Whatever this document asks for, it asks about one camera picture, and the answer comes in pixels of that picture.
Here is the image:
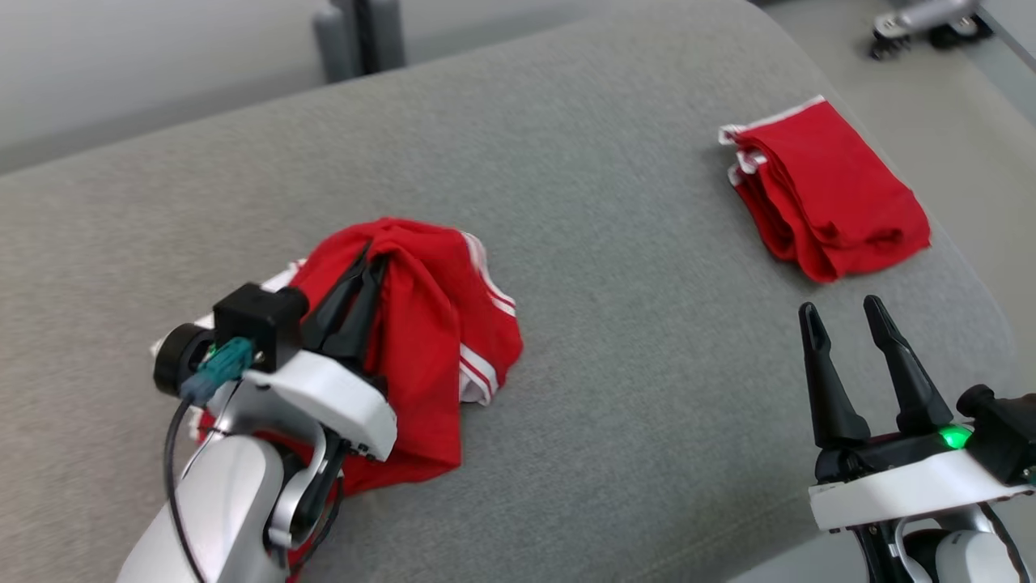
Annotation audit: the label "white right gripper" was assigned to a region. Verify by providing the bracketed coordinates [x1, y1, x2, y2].
[798, 295, 1035, 583]

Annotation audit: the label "teal left camera cable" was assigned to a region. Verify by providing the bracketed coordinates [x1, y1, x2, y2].
[163, 338, 257, 583]

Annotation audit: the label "grey wheeled base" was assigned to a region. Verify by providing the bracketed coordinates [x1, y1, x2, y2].
[869, 0, 994, 62]

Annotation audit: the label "red shorts with white stripes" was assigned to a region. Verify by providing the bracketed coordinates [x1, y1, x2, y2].
[718, 95, 932, 284]

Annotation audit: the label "red shirt with white sleeves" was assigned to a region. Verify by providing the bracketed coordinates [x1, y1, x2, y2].
[150, 216, 525, 572]

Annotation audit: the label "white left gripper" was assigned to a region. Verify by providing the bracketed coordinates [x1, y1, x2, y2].
[240, 241, 399, 462]

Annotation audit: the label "grey metal partition post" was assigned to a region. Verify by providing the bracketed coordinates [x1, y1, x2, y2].
[312, 0, 406, 83]

